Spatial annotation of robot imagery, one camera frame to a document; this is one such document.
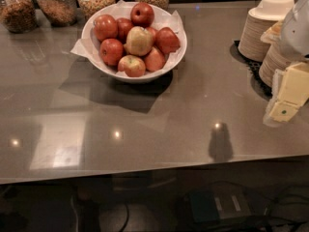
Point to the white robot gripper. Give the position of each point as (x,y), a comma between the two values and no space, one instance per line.
(295,33)

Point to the yellow-green apple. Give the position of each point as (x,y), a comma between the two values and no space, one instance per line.
(139,41)

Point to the red apple right side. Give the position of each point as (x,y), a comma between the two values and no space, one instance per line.
(167,41)

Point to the red apple lower right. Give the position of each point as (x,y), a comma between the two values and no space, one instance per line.
(154,60)

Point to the white ceramic bowl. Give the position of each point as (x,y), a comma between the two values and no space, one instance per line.
(147,77)

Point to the small red apple behind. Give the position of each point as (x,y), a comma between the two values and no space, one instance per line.
(152,31)

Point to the red-yellow apple at front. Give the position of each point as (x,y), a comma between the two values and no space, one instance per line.
(132,66)

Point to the red apple at top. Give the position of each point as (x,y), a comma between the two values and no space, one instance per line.
(142,14)

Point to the dark red apple behind centre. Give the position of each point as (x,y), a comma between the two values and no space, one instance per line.
(124,26)

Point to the red apple lower left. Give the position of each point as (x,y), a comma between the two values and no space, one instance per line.
(111,51)

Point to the red apple upper left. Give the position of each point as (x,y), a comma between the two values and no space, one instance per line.
(105,27)

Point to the white paper bowl liner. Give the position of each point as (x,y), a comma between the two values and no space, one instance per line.
(80,47)

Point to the black rubber mat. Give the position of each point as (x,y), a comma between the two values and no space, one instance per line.
(256,82)

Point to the front stack of paper bowls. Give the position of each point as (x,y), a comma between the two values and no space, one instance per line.
(274,60)

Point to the stack of paper bowls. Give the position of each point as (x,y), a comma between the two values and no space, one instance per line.
(258,20)
(274,60)

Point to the rear stack of paper bowls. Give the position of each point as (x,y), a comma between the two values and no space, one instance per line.
(258,20)

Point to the dark box under table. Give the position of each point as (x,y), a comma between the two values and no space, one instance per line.
(218,204)

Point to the glass jar brown cereal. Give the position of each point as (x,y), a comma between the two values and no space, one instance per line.
(59,12)

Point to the glass jar far left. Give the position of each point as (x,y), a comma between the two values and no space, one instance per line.
(18,16)

